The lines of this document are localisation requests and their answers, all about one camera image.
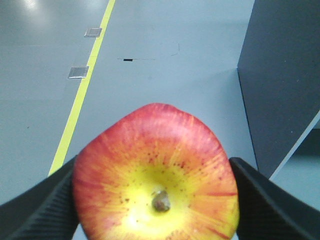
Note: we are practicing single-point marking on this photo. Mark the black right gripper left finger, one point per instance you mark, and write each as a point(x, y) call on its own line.
point(44, 212)

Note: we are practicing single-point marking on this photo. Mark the metal floor socket plate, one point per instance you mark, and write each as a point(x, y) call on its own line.
point(78, 72)

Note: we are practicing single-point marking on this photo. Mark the red yellow apple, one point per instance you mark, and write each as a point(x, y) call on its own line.
point(157, 174)

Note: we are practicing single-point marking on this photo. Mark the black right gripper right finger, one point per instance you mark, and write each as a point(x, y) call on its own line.
point(267, 212)

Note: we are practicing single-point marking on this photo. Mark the grey cabinet block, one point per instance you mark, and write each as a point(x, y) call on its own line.
point(279, 74)

